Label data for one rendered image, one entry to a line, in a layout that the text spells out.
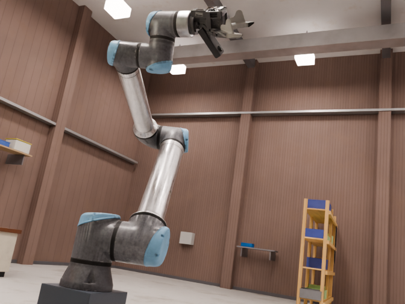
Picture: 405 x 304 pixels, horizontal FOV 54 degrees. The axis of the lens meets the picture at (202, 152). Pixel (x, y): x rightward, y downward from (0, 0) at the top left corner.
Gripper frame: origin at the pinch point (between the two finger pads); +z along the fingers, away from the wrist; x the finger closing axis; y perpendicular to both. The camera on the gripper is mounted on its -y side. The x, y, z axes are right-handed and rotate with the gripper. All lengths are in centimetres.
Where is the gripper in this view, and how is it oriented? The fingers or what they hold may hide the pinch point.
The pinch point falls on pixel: (249, 31)
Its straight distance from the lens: 141.4
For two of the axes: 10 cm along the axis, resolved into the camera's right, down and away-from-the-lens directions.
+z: 9.3, 1.1, -3.4
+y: -0.9, -8.5, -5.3
